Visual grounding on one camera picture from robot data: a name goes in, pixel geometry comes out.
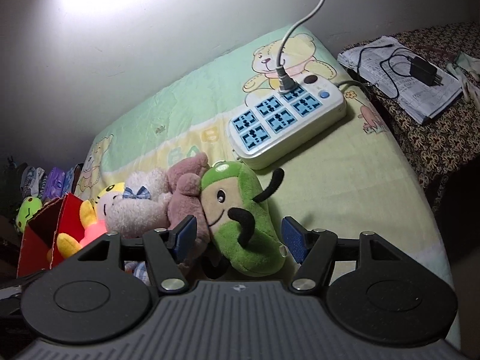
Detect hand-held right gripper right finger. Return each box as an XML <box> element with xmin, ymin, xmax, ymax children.
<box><xmin>281</xmin><ymin>216</ymin><xmax>407</xmax><ymax>295</ymax></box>

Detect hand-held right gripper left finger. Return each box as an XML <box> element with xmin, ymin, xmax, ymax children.
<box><xmin>77</xmin><ymin>215</ymin><xmax>198</xmax><ymax>295</ymax></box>

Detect mauve teddy bear plush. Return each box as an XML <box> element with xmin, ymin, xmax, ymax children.
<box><xmin>165</xmin><ymin>152</ymin><xmax>211</xmax><ymax>267</ymax></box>

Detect green plush toy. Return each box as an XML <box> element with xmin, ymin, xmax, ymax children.
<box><xmin>200</xmin><ymin>160</ymin><xmax>286</xmax><ymax>277</ymax></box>

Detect white plush with blue bow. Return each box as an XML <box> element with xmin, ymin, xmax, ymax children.
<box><xmin>106</xmin><ymin>169</ymin><xmax>175</xmax><ymax>239</ymax></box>

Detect yellow tiger plush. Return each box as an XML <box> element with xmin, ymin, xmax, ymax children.
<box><xmin>47</xmin><ymin>182</ymin><xmax>126</xmax><ymax>263</ymax></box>

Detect red cardboard box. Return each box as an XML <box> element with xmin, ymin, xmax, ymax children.
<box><xmin>17</xmin><ymin>192</ymin><xmax>98</xmax><ymax>278</ymax></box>

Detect bear printed bed sheet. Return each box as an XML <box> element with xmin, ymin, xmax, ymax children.
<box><xmin>73</xmin><ymin>26</ymin><xmax>460</xmax><ymax>346</ymax></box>

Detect white power strip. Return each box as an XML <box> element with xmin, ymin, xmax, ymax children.
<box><xmin>227</xmin><ymin>73</ymin><xmax>347</xmax><ymax>170</ymax></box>

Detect blue checkered package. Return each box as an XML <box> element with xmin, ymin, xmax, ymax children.
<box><xmin>64</xmin><ymin>167</ymin><xmax>78</xmax><ymax>196</ymax></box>

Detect purple package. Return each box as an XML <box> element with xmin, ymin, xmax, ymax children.
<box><xmin>41</xmin><ymin>167</ymin><xmax>67</xmax><ymax>201</ymax></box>

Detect green frog plush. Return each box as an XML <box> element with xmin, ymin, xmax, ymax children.
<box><xmin>14</xmin><ymin>196</ymin><xmax>44</xmax><ymax>231</ymax></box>

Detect white patterned cloth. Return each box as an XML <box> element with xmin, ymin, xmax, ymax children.
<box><xmin>20</xmin><ymin>165</ymin><xmax>47</xmax><ymax>197</ymax></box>

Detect brown patterned cloth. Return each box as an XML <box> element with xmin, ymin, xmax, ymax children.
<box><xmin>339</xmin><ymin>20</ymin><xmax>480</xmax><ymax>214</ymax></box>

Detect dark bag with clip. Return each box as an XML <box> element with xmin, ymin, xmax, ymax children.
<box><xmin>0</xmin><ymin>155</ymin><xmax>29</xmax><ymax>197</ymax></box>

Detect white gloves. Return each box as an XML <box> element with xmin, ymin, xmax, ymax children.
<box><xmin>446</xmin><ymin>52</ymin><xmax>480</xmax><ymax>107</ymax></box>

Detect grey power strip cord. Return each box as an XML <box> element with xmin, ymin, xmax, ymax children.
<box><xmin>335</xmin><ymin>79</ymin><xmax>371</xmax><ymax>91</ymax></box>

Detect white plug cable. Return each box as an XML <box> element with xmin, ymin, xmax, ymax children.
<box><xmin>275</xmin><ymin>0</ymin><xmax>328</xmax><ymax>94</ymax></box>

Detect black charger with cable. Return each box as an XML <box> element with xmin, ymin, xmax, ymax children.
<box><xmin>355</xmin><ymin>41</ymin><xmax>444</xmax><ymax>100</ymax></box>

